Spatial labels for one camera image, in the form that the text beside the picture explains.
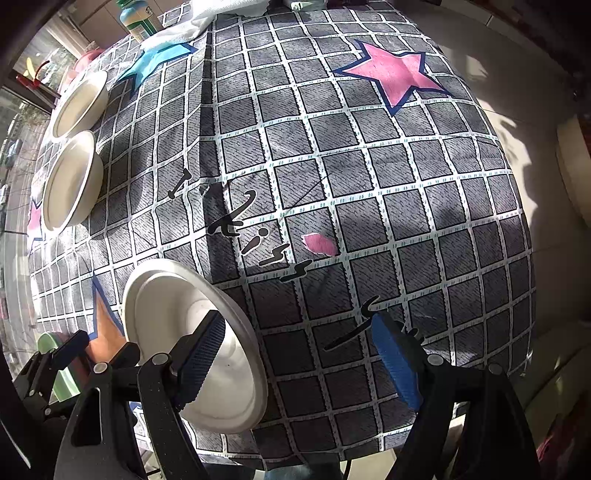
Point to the white paper bowl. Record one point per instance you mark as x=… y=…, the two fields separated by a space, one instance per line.
x=78 y=106
x=184 y=300
x=69 y=180

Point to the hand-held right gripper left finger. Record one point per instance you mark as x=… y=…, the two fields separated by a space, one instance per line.
x=203 y=355

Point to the green square plate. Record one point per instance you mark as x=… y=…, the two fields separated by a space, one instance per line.
x=64 y=385

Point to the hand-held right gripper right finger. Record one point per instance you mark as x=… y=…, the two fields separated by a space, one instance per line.
x=397 y=364

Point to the white cloth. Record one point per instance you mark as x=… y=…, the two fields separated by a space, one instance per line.
x=221 y=9

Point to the grey checked star tablecloth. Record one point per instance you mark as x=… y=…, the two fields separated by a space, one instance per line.
x=346 y=184

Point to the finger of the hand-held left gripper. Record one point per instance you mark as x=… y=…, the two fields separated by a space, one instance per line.
x=32 y=392
x=69 y=345

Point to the pink plastic basin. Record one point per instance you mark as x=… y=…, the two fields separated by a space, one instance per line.
x=87 y=57

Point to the white round seat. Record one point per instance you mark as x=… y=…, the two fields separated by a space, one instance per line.
x=575 y=170

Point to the green bottle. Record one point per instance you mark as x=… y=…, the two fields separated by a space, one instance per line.
x=138 y=21

